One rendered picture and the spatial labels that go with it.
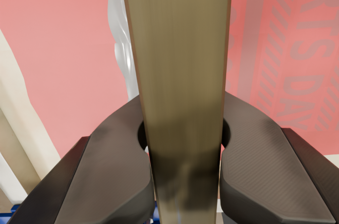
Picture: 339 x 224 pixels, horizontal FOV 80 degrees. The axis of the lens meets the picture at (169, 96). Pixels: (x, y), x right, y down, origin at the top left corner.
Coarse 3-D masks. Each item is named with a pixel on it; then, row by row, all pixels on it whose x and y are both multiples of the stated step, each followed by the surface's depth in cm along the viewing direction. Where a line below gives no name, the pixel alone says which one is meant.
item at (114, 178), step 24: (120, 120) 10; (96, 144) 8; (120, 144) 8; (144, 144) 10; (96, 168) 7; (120, 168) 7; (144, 168) 7; (72, 192) 6; (96, 192) 6; (120, 192) 6; (144, 192) 6; (72, 216) 6; (96, 216) 6; (120, 216) 6; (144, 216) 7
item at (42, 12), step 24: (0, 0) 22; (24, 0) 22; (48, 0) 22; (72, 0) 22; (96, 0) 22; (0, 24) 24; (24, 24) 24; (48, 24) 24; (72, 24) 24; (96, 24) 24; (24, 48) 25
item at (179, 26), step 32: (128, 0) 5; (160, 0) 5; (192, 0) 5; (224, 0) 5; (160, 32) 6; (192, 32) 6; (224, 32) 6; (160, 64) 6; (192, 64) 6; (224, 64) 6; (160, 96) 7; (192, 96) 6; (160, 128) 7; (192, 128) 7; (160, 160) 8; (192, 160) 8; (160, 192) 9; (192, 192) 9
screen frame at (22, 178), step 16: (0, 112) 29; (0, 128) 29; (0, 144) 29; (16, 144) 32; (0, 160) 30; (16, 160) 32; (0, 176) 31; (16, 176) 32; (32, 176) 35; (16, 192) 33
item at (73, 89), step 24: (48, 48) 25; (72, 48) 25; (96, 48) 25; (24, 72) 27; (48, 72) 27; (72, 72) 27; (96, 72) 26; (120, 72) 26; (48, 96) 28; (72, 96) 28; (96, 96) 28; (120, 96) 28; (48, 120) 30; (72, 120) 30; (96, 120) 30; (72, 144) 33; (312, 144) 32; (336, 144) 32
